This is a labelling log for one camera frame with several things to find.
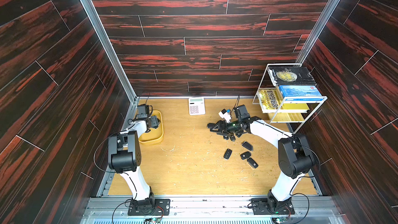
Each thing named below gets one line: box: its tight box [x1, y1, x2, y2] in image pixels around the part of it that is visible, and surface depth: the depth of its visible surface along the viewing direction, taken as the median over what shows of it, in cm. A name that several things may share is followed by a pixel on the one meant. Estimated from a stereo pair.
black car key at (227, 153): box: [223, 148, 233, 160], surface depth 92 cm
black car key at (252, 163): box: [246, 157, 259, 169], surface depth 88 cm
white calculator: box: [188, 97, 206, 116], surface depth 116 cm
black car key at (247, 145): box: [241, 140, 254, 151], surface depth 96 cm
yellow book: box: [258, 88, 310, 111], surface depth 95 cm
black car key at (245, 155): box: [240, 151, 252, 160], surface depth 92 cm
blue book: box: [278, 85, 324, 102], surface depth 78 cm
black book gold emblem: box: [267, 65, 317, 87], surface depth 84 cm
